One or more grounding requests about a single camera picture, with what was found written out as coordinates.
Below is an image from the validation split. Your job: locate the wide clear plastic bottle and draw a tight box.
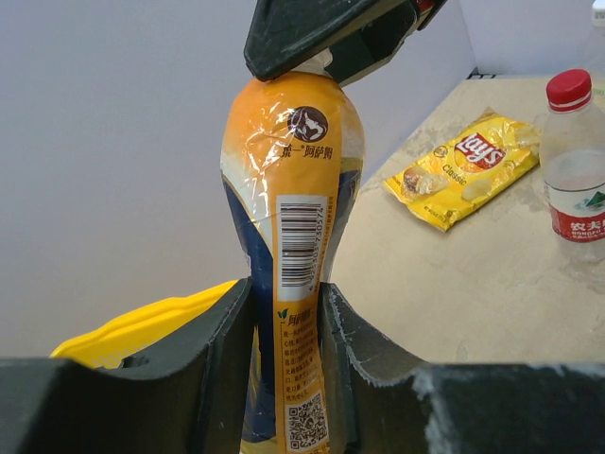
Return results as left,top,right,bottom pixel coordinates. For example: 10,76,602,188
586,0,604,92

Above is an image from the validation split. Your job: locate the yellow chips bag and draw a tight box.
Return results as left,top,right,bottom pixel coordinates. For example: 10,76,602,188
384,108,542,232

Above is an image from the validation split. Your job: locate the red label water bottle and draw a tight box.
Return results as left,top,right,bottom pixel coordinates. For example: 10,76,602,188
539,88,604,287

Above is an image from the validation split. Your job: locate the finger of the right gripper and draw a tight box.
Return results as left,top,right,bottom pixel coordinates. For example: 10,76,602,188
244,0,399,80
327,0,446,86

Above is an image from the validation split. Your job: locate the red bottle cap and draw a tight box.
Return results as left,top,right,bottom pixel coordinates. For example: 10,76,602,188
545,68,593,113

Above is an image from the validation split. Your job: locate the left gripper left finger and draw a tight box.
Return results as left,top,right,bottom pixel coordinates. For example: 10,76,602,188
1,279,253,453

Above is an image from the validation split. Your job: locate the yellow plastic shopping basket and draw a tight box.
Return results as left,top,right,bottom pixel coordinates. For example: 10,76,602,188
51,280,235,369

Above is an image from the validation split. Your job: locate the orange juice bottle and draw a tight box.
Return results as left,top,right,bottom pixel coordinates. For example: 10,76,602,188
220,70,365,453

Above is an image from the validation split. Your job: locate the small white bottle cap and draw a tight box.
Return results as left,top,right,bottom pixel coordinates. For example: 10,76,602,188
293,48,333,78

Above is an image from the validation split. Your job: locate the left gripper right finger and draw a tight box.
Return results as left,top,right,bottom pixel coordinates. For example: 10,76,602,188
320,284,604,453

